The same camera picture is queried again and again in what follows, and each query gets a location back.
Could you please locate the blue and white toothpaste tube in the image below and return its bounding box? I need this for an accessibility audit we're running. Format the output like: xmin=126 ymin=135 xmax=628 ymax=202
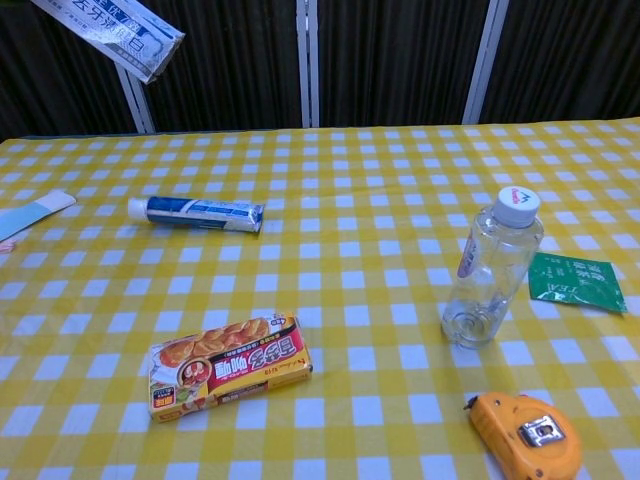
xmin=127 ymin=195 xmax=266 ymax=235

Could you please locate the blue and white toothpaste box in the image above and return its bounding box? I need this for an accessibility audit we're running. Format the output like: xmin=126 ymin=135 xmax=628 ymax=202
xmin=30 ymin=0 xmax=185 ymax=85

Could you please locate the yellow red curry box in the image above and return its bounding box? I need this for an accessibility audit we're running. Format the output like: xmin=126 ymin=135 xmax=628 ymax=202
xmin=148 ymin=312 xmax=314 ymax=425

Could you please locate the large yellow checked tablecloth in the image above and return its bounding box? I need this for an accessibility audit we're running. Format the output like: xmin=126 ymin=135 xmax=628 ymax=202
xmin=0 ymin=117 xmax=640 ymax=480

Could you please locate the clear plastic water bottle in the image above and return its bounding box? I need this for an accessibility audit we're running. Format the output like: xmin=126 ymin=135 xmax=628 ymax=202
xmin=440 ymin=185 xmax=546 ymax=350

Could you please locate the green tea packet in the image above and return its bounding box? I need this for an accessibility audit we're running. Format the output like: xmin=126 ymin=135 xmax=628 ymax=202
xmin=527 ymin=251 xmax=628 ymax=316

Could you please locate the yellow tape measure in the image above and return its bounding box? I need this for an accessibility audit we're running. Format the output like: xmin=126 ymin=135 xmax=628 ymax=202
xmin=465 ymin=391 xmax=584 ymax=480

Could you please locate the blue and white paper card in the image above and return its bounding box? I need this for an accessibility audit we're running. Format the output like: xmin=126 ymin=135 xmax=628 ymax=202
xmin=0 ymin=189 xmax=78 ymax=243

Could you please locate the white partition frame post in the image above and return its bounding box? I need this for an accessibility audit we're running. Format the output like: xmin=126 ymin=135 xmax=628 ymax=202
xmin=461 ymin=0 xmax=510 ymax=126
xmin=296 ymin=0 xmax=321 ymax=129
xmin=116 ymin=68 xmax=157 ymax=134

